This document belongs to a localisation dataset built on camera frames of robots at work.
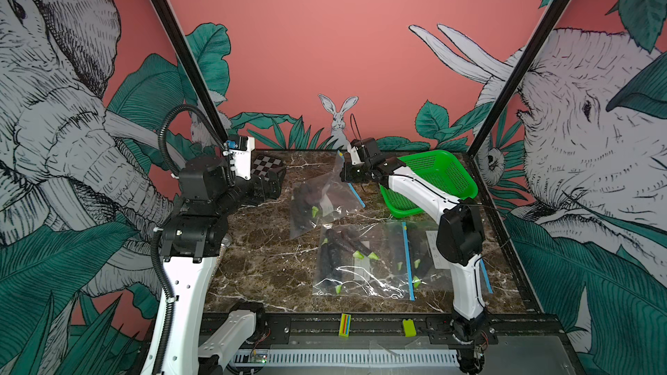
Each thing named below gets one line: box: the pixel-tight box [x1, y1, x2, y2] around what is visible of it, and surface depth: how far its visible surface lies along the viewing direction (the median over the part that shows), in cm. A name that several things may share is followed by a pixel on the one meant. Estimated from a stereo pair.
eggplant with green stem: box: [290, 183, 323, 231], surface depth 100 cm
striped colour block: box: [338, 312, 352, 337], surface depth 74 cm
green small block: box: [402, 318, 417, 338], surface depth 76 cm
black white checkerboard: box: [250, 154, 283, 182], surface depth 113 cm
